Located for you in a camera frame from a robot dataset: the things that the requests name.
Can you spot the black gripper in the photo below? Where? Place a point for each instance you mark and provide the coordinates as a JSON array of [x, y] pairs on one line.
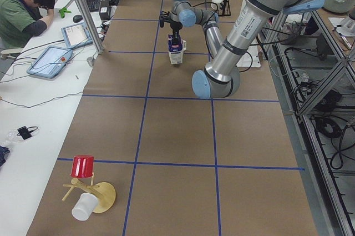
[[175, 26]]

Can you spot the grey white mug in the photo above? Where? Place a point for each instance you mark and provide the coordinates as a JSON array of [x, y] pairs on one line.
[[184, 45]]

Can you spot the blue white milk carton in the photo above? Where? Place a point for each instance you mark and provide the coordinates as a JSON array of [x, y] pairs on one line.
[[175, 50]]

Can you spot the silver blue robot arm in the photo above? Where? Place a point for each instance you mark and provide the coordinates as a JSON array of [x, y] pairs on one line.
[[221, 78]]

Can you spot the red cup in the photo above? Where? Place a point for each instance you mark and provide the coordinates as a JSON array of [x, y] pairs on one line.
[[82, 166]]

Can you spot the white cup on tree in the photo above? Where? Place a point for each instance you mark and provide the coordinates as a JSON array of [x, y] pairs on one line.
[[84, 206]]

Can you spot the black computer mouse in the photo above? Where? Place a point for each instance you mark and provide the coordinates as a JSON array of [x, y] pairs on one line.
[[77, 18]]

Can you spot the blue teach pendant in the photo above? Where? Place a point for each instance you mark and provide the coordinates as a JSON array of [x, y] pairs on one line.
[[76, 35], [50, 63]]

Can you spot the green clamp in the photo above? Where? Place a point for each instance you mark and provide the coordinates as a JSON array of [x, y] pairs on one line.
[[63, 11]]

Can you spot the person in green shirt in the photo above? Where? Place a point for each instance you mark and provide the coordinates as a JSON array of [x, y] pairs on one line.
[[23, 19]]

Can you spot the wooden mug tree stand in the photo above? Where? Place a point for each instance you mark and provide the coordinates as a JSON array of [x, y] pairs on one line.
[[104, 192]]

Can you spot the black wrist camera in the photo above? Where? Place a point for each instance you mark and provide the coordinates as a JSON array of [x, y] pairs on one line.
[[163, 18]]

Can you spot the black wire cup rack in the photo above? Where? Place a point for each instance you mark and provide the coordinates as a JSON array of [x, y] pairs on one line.
[[224, 8]]

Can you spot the aluminium frame post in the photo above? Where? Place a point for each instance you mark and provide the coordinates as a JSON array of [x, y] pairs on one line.
[[84, 10]]

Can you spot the black adapter with cable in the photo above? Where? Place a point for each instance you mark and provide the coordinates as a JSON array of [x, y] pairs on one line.
[[26, 132]]

